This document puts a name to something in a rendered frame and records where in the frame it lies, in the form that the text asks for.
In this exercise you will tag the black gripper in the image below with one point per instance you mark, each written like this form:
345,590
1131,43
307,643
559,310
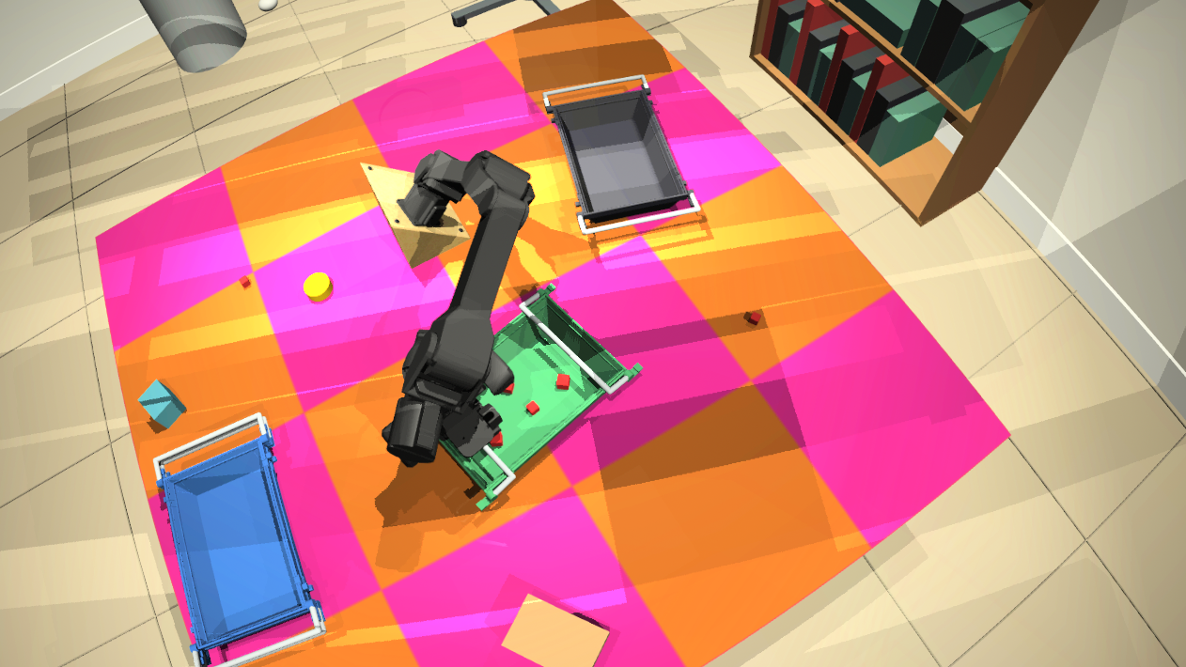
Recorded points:
500,378

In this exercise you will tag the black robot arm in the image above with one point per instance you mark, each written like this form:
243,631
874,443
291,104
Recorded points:
456,350

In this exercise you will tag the yellow short cylinder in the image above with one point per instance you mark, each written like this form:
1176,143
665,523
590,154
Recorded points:
318,286

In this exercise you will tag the small light blue block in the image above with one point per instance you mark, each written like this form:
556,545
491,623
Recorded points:
161,403

